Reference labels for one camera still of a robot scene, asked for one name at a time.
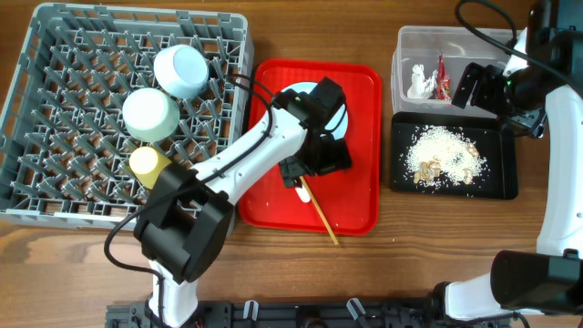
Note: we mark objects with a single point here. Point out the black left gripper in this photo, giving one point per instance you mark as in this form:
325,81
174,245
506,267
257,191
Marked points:
337,158

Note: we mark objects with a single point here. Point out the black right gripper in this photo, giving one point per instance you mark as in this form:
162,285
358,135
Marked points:
487,77

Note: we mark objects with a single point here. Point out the wooden chopstick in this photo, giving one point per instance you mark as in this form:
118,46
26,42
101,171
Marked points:
320,212

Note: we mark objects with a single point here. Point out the white plastic fork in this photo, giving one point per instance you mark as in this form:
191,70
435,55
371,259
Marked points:
303,194

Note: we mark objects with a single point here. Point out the red snack wrapper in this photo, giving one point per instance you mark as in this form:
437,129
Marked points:
443,84

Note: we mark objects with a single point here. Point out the light blue bowl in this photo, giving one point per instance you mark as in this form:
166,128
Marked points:
182,71

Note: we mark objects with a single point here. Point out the green bowl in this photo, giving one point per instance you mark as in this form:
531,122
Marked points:
150,115

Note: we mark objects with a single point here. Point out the yellow cup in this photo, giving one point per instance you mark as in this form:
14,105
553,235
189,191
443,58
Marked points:
146,163

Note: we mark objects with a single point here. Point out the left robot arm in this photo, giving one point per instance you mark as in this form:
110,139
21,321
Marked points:
186,220

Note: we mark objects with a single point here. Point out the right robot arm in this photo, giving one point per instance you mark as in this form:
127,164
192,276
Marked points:
544,72

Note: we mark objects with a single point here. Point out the grey dishwasher rack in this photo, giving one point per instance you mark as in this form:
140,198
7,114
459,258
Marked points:
64,144

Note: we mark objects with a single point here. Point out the light blue plate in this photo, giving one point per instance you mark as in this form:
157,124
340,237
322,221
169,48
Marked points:
338,124

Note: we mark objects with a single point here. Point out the red plastic tray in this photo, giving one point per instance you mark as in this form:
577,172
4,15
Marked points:
349,198

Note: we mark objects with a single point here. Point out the clear plastic bin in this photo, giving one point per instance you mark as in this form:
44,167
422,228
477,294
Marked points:
426,45

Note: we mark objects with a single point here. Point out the crumpled white tissue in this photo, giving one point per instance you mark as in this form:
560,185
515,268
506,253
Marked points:
422,87

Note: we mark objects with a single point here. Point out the black plastic tray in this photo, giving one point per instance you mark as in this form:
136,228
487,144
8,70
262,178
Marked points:
494,142

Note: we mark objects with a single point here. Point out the rice and food scraps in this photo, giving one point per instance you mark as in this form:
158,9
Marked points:
440,157

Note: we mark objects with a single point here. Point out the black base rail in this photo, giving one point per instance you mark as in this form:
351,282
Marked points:
353,313

